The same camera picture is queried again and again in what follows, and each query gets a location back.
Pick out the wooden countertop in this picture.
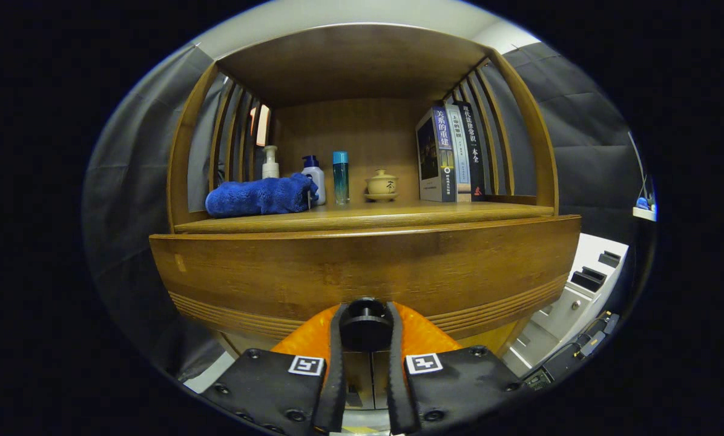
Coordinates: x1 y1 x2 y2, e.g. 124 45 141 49
174 201 555 235

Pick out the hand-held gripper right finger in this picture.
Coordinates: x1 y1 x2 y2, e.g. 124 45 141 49
387 301 524 436

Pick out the white side shelf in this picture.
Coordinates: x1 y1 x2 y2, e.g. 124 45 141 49
633 194 658 222

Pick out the book with pale spine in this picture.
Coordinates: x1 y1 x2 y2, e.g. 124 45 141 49
446 104 473 202

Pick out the white bottle with blue cap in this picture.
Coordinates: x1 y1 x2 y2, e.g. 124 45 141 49
301 155 326 206

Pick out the wooden cabinet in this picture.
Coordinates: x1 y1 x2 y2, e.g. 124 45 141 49
167 23 559 412

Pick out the wooden drawer with black knob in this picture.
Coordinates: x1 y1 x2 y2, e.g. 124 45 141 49
149 215 582 355

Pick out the blue towel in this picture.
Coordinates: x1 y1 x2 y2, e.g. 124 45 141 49
205 173 319 219

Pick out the white cabinet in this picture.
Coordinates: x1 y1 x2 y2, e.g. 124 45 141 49
501 233 630 376

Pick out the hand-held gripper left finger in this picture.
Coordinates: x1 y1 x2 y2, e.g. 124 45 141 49
200 303 349 434

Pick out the beige lidded teacup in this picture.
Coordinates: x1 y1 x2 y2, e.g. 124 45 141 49
364 169 400 202

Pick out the black device with cables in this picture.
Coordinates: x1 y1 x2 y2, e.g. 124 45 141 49
522 311 621 391

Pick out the book with black spine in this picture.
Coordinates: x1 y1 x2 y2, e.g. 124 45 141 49
459 101 487 197

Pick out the teal bottle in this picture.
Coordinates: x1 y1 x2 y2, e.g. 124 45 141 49
332 151 350 205

